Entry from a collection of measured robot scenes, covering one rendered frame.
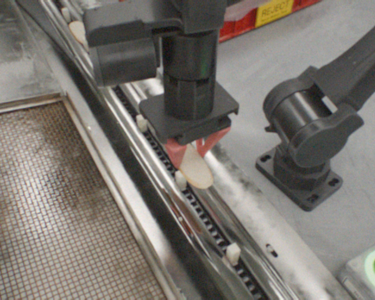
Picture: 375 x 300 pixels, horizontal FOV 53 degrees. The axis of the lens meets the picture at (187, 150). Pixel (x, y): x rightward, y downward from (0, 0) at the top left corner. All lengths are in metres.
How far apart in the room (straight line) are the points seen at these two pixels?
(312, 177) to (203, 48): 0.30
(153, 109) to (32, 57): 0.42
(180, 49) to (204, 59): 0.03
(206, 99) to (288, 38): 0.58
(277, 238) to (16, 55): 0.58
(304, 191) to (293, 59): 0.37
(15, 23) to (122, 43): 0.59
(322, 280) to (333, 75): 0.26
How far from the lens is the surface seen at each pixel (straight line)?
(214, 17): 0.33
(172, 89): 0.39
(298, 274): 0.51
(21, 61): 0.80
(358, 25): 1.07
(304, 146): 0.50
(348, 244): 0.60
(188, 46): 0.36
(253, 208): 0.55
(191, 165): 0.49
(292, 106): 0.52
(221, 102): 0.44
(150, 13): 0.35
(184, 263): 0.55
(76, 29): 0.92
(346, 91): 0.50
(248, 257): 0.52
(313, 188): 0.62
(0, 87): 0.73
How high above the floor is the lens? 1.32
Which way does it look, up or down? 49 degrees down
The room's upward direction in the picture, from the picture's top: straight up
